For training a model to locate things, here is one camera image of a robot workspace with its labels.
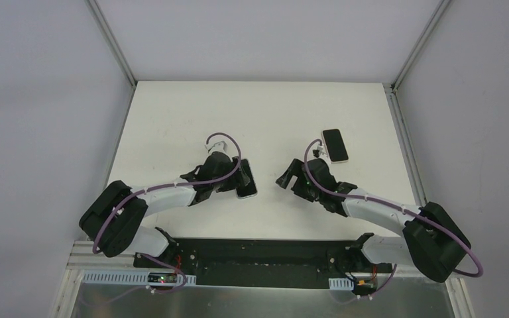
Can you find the left white slotted cable duct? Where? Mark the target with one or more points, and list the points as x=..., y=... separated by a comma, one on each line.
x=130, y=278

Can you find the white slotted cable duct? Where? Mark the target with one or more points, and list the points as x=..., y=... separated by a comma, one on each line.
x=130, y=278
x=343, y=284

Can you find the right white slotted cable duct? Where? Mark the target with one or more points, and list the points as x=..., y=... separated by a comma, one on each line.
x=343, y=284

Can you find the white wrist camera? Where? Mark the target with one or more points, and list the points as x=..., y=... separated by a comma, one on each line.
x=220, y=146
x=319, y=152

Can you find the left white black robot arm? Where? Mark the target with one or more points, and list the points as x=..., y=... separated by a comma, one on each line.
x=114, y=220

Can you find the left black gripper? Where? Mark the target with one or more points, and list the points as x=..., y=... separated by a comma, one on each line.
x=235, y=176

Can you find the left green circuit board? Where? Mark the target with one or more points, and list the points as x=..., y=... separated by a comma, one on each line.
x=162, y=278

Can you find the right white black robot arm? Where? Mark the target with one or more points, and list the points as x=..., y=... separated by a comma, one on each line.
x=425, y=237

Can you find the right aluminium frame rail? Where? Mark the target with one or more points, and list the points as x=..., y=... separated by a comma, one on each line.
x=456, y=287

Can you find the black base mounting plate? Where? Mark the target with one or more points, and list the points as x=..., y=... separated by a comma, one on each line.
x=304, y=264

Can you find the black phone with pink edge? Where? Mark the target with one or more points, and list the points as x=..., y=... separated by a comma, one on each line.
x=335, y=146

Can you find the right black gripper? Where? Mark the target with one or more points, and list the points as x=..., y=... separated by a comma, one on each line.
x=298, y=182

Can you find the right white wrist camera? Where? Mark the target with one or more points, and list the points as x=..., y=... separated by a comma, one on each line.
x=319, y=152

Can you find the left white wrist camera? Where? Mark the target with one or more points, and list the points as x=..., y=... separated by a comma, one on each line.
x=220, y=146

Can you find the shiny metal front panel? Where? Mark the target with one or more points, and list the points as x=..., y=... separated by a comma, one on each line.
x=401, y=298

